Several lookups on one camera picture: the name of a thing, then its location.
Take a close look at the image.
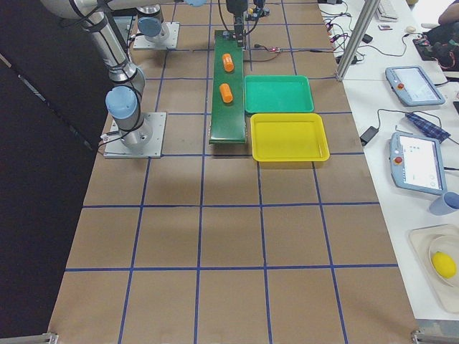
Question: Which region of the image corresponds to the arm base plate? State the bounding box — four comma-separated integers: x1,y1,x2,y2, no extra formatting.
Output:
103,113,166,158
133,20,180,50

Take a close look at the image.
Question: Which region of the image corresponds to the yellow lemon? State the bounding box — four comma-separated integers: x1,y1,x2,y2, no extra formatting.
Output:
431,252,457,279

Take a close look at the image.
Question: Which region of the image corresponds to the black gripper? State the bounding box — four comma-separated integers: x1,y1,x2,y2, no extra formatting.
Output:
225,0,247,47

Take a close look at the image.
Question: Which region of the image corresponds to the blue plaid cloth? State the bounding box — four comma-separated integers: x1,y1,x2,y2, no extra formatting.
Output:
405,113,451,143

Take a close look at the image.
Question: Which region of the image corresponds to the aluminium frame post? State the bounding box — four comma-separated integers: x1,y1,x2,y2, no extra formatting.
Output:
336,0,379,81

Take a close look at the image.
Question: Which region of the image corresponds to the blue cup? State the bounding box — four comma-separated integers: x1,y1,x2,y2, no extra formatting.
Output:
429,191,459,216

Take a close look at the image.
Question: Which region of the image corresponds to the yellow plastic tray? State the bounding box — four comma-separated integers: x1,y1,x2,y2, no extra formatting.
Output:
250,113,330,163

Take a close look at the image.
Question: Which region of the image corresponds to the red black power cable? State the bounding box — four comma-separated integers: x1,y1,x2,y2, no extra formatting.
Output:
247,42,338,62

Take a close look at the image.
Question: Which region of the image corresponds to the teach pendant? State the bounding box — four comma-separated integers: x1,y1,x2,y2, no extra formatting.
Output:
389,132,448,196
384,65,445,107

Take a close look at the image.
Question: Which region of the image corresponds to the far teach pendant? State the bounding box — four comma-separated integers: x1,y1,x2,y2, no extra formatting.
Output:
384,65,445,107

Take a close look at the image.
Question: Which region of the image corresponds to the green conveyor belt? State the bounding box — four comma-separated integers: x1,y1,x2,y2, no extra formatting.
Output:
209,30,247,144

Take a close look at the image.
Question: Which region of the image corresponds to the black power adapter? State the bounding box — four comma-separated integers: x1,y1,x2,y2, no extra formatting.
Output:
360,126,379,146

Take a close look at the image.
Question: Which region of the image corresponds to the orange cylinder with number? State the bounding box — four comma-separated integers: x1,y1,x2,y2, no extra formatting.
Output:
222,53,235,72

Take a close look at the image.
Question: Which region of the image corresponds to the plain orange cylinder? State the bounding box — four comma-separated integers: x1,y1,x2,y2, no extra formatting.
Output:
219,83,234,104

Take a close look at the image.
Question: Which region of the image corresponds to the beige tray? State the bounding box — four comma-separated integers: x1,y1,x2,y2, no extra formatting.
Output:
409,224,458,314

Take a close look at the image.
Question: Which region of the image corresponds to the near teach pendant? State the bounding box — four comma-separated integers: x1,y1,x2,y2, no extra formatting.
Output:
389,132,448,196

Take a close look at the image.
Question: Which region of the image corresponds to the green plastic tray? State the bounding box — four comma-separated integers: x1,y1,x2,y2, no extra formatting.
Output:
245,75,314,114

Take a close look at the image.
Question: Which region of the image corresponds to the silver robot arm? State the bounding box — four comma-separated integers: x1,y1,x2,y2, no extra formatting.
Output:
131,1,248,50
42,1,166,149

